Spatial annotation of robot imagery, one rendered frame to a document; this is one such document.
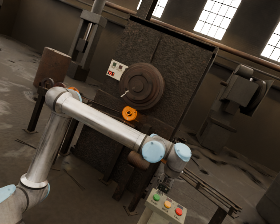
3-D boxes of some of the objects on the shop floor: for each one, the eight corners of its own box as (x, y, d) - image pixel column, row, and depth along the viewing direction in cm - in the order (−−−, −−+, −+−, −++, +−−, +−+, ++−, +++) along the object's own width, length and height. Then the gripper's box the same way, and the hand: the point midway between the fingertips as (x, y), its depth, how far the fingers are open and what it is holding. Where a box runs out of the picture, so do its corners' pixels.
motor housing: (114, 190, 197) (134, 147, 186) (131, 202, 191) (153, 158, 181) (108, 196, 184) (130, 151, 174) (126, 209, 179) (150, 163, 169)
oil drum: (47, 83, 464) (58, 50, 447) (65, 94, 450) (77, 59, 433) (26, 82, 408) (38, 43, 390) (46, 93, 394) (59, 53, 376)
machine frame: (98, 138, 297) (143, 33, 263) (157, 174, 271) (216, 62, 237) (68, 151, 228) (124, 9, 193) (143, 200, 202) (223, 47, 167)
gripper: (160, 173, 94) (148, 197, 105) (176, 182, 92) (162, 206, 103) (166, 163, 101) (153, 186, 112) (181, 171, 99) (166, 194, 110)
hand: (160, 191), depth 109 cm, fingers closed
